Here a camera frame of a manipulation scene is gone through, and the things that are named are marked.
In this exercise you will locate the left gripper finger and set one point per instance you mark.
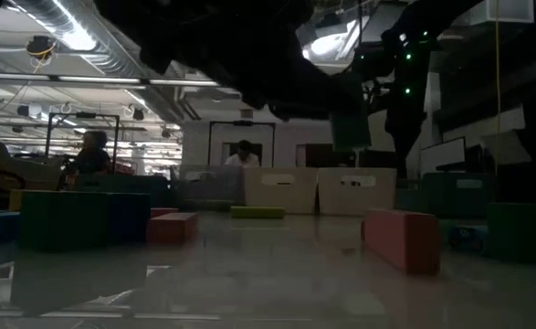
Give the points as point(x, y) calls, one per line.
point(349, 93)

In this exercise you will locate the long green block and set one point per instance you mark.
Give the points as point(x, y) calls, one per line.
point(523, 233)

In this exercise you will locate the white panel board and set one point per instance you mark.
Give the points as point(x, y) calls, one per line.
point(443, 154)

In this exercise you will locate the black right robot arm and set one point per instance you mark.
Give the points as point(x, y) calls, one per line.
point(441, 18)

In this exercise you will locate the white angled panel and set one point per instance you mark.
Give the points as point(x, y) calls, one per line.
point(505, 148)

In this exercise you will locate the white plastic bin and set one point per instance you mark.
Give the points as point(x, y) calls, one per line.
point(295, 196)
point(336, 196)

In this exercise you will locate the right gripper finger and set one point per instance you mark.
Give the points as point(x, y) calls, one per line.
point(394, 137)
point(411, 137)

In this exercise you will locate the yellow cube block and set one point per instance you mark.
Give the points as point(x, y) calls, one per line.
point(15, 200)

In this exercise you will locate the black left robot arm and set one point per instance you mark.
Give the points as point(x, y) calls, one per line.
point(194, 36)

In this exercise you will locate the tan bulky object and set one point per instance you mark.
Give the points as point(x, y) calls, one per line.
point(21, 173)

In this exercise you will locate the black boxy object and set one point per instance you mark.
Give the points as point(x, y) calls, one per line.
point(372, 160)

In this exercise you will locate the black gantry frame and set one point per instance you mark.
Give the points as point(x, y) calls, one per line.
point(242, 123)
point(85, 115)

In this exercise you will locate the teal rectangular block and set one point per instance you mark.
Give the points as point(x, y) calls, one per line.
point(466, 237)

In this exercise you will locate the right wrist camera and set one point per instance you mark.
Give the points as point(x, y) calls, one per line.
point(370, 61)

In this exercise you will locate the person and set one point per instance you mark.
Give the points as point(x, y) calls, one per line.
point(242, 159)
point(91, 157)

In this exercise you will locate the green cube block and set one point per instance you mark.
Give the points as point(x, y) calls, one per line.
point(62, 221)

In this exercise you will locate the blue plastic bin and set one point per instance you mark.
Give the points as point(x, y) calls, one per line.
point(149, 192)

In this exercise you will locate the teal plastic bin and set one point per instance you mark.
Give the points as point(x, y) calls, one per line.
point(94, 183)
point(459, 201)

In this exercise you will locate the long ceiling light rail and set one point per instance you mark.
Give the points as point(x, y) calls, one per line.
point(112, 80)

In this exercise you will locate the grey plastic bin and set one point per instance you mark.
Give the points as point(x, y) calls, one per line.
point(210, 189)

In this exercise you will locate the pink rectangular block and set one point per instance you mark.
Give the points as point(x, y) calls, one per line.
point(404, 242)
point(171, 228)
point(162, 212)

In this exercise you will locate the lime rectangular block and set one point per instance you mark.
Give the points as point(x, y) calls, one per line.
point(257, 212)

